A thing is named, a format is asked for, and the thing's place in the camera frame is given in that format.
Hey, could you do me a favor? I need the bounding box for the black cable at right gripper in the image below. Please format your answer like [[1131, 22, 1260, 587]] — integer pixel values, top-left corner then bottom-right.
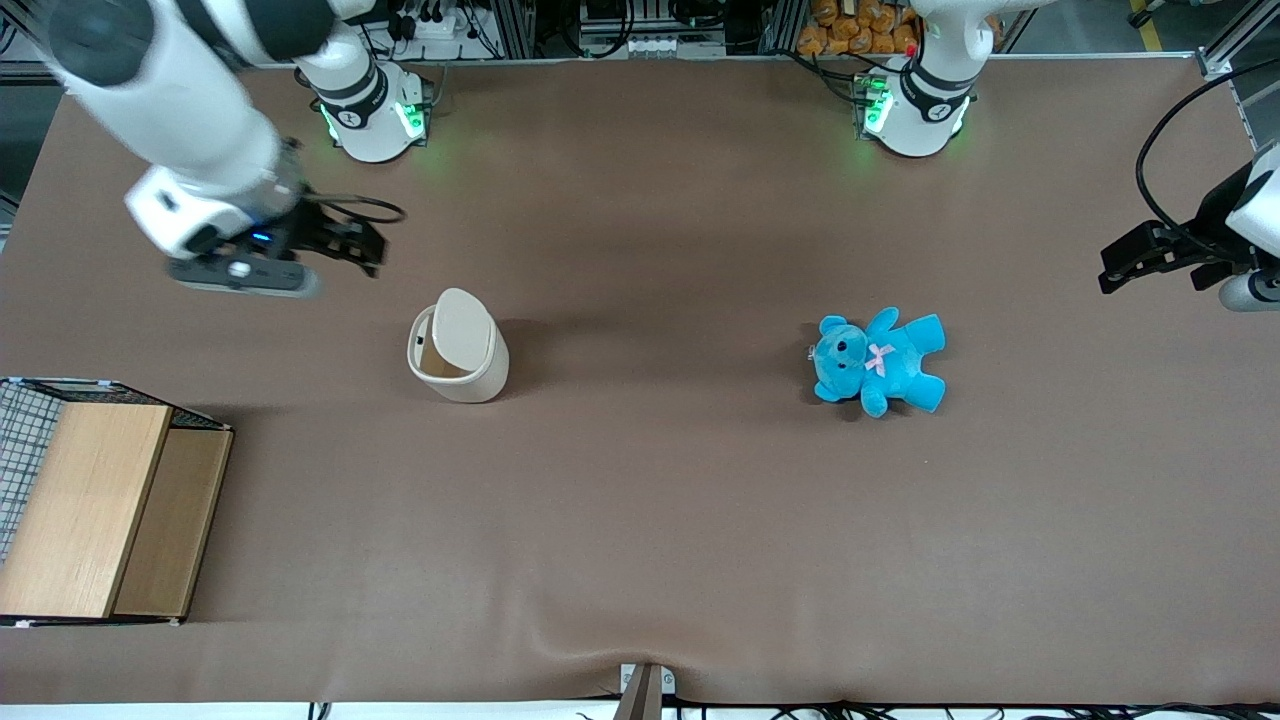
[[300, 194, 407, 227]]

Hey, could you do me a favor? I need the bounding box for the orange plush toys pile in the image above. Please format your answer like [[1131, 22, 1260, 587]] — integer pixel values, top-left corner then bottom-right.
[[797, 0, 923, 58]]

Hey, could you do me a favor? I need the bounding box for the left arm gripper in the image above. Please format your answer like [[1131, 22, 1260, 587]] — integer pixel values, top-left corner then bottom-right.
[[1099, 164, 1257, 295]]

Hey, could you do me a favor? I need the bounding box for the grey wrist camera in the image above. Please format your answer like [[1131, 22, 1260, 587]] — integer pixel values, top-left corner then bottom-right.
[[1218, 270, 1280, 314], [165, 255, 323, 300]]

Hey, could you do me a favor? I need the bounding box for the brown table mat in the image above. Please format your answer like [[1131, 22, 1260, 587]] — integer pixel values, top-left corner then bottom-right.
[[0, 55, 1280, 707]]

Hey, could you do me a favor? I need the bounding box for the wooden box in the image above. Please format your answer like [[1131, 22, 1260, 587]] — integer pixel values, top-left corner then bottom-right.
[[0, 403, 234, 627]]

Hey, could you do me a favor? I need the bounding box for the black wire mesh basket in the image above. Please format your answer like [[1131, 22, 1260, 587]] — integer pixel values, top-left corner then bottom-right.
[[0, 377, 229, 561]]

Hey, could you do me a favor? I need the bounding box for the white power strip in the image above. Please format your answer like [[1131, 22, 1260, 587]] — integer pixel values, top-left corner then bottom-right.
[[398, 8, 483, 43]]

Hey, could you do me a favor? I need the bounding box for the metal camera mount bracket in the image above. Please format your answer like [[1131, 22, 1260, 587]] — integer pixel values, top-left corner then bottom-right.
[[614, 663, 677, 720]]

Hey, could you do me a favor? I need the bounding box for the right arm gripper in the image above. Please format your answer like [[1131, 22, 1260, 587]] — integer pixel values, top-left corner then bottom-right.
[[254, 194, 387, 280]]

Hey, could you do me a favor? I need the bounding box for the blue teddy bear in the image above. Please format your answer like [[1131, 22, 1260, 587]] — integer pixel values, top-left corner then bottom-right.
[[808, 306, 948, 419]]

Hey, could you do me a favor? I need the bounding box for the aluminium frame post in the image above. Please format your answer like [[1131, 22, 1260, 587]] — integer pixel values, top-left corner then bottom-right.
[[1197, 0, 1280, 151]]

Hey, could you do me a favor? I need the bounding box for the white small trash can body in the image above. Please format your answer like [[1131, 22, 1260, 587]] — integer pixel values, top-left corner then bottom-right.
[[406, 304, 510, 404]]

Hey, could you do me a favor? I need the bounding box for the white swing lid of trash can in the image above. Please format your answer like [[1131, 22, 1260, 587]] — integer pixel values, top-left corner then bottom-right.
[[431, 288, 497, 380]]

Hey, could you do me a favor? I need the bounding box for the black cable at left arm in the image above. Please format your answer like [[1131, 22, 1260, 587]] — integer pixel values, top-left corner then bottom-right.
[[1136, 60, 1280, 253]]

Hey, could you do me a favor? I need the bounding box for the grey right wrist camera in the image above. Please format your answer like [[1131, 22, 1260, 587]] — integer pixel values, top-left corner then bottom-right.
[[165, 255, 323, 300]]

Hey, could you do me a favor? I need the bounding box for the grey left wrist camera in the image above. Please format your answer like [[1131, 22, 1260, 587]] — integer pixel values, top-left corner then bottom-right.
[[1218, 270, 1280, 314]]

